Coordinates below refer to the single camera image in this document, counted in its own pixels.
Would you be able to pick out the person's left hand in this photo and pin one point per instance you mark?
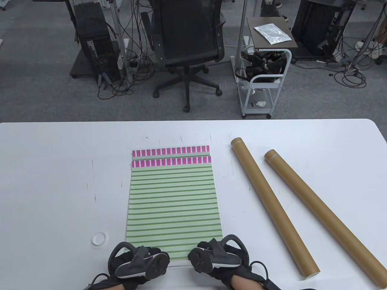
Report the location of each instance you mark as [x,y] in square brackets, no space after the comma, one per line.
[151,252]

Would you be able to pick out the person's right hand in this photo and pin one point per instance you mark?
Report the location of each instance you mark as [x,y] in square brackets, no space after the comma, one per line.
[242,272]

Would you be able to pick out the green striped mouse pad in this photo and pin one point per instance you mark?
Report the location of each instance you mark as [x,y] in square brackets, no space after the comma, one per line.
[169,150]
[172,211]

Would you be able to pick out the white plastic tube cap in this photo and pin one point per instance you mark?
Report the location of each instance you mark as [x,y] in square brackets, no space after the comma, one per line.
[99,238]

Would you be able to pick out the brown cardboard mailing tube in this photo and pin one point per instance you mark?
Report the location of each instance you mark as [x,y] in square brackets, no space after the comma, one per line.
[322,211]
[275,211]

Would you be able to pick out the person's right forearm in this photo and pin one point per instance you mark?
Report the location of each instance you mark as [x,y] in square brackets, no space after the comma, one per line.
[245,284]

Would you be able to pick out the person's left forearm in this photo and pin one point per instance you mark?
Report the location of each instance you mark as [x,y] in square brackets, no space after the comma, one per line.
[116,288]

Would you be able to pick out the grey hand tracking controller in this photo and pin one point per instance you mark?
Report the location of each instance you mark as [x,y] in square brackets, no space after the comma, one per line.
[154,265]
[199,259]

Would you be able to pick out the crumpled white paper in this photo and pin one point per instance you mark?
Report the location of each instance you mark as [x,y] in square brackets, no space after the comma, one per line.
[261,104]

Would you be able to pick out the white metal utility cart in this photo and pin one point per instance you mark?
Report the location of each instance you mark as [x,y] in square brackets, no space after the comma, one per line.
[266,85]

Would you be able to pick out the black mesh office chair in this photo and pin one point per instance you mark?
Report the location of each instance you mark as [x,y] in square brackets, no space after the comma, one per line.
[187,30]

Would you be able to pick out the black computer tower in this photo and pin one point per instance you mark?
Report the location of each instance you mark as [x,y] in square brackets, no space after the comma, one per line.
[93,27]

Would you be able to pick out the silver foil bag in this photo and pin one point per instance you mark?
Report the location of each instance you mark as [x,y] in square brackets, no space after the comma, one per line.
[272,33]

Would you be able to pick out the grey metal pole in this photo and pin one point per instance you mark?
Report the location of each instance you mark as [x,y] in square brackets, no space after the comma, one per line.
[242,24]

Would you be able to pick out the black equipment cabinet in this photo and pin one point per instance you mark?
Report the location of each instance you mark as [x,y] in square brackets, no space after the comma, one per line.
[314,27]

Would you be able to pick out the aluminium frame post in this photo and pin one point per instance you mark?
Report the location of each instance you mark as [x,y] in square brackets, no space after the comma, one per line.
[116,24]

